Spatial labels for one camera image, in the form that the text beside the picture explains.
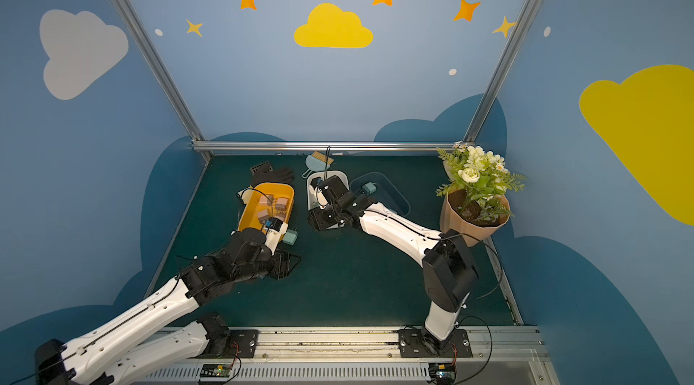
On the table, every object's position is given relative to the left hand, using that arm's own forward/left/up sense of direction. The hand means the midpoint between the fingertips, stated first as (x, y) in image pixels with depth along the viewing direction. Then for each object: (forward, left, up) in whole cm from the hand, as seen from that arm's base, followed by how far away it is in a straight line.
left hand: (296, 253), depth 75 cm
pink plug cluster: (+21, +18, -15) cm, 31 cm away
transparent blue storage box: (+34, -29, -15) cm, 47 cm away
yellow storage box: (+21, +23, -14) cm, 34 cm away
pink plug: (+26, +12, -15) cm, 32 cm away
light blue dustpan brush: (+51, 0, -16) cm, 53 cm away
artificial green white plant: (+17, -52, +14) cm, 57 cm away
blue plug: (+35, -23, -14) cm, 44 cm away
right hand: (+14, -5, -1) cm, 15 cm away
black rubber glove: (+42, +22, -15) cm, 50 cm away
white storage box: (+27, 0, -13) cm, 30 cm away
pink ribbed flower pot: (+16, -57, -4) cm, 59 cm away
